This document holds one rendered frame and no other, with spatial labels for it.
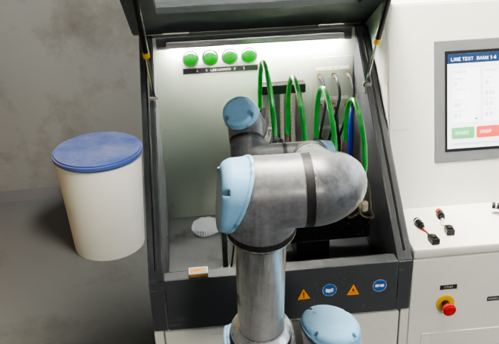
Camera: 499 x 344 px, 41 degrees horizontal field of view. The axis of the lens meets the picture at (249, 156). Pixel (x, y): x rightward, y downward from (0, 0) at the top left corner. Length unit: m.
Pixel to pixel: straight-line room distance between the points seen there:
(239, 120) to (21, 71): 2.83
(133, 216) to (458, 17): 2.15
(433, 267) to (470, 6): 0.73
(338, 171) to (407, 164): 1.00
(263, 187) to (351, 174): 0.14
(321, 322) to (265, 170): 0.43
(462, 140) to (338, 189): 1.08
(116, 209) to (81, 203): 0.18
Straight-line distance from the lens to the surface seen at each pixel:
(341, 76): 2.16
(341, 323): 1.34
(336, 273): 1.82
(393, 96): 1.96
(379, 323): 1.95
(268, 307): 1.19
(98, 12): 4.02
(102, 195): 3.46
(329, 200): 1.00
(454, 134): 2.03
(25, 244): 3.97
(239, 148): 1.41
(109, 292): 3.44
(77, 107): 4.18
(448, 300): 1.97
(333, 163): 1.02
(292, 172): 1.00
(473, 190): 2.10
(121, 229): 3.59
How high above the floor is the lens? 1.96
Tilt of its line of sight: 25 degrees down
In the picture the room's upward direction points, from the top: 2 degrees counter-clockwise
